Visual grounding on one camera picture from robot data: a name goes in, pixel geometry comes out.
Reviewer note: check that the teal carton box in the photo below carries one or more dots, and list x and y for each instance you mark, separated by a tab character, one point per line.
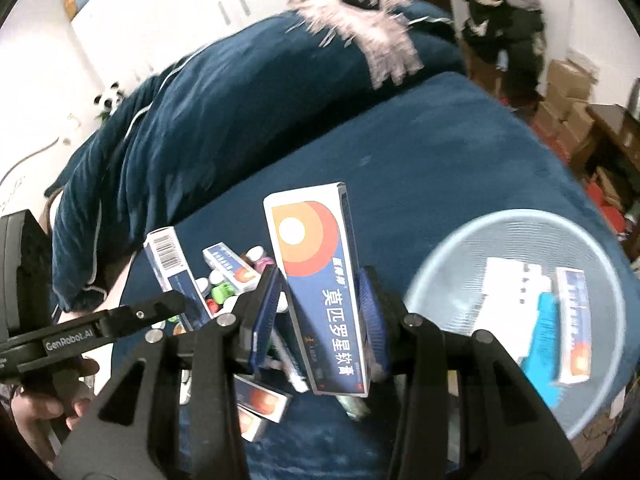
542	350

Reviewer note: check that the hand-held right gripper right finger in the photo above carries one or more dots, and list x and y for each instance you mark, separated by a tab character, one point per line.
372	325

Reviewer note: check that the blue plush bedspread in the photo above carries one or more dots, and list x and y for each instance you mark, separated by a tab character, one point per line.
425	150

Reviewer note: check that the light blue mesh basket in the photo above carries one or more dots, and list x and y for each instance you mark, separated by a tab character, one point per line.
450	280

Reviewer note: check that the pile of dark clothes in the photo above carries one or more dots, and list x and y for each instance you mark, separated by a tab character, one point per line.
510	15

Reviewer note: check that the white wardrobe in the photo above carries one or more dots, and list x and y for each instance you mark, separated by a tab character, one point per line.
175	15

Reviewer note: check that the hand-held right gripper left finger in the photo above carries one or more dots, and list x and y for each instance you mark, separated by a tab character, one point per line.
265	320

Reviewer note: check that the person's left hand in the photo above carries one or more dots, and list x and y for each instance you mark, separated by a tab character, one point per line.
35	420

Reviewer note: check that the pink fringed scarf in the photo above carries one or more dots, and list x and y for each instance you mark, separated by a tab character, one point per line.
365	25

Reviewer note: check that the pile of colourful bottle caps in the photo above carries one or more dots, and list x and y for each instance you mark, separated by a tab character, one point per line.
222	290

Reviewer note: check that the dark blue duvet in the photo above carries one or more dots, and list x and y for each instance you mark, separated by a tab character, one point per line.
225	110

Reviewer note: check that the panda plush toy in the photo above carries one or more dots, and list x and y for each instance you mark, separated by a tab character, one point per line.
110	100

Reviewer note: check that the stack of cardboard boxes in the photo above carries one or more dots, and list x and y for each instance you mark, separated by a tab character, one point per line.
565	100

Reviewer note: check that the dark wooden table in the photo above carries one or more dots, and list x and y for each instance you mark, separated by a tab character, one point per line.
617	135

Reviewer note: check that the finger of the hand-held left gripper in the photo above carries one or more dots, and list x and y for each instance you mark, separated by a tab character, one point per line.
145	315

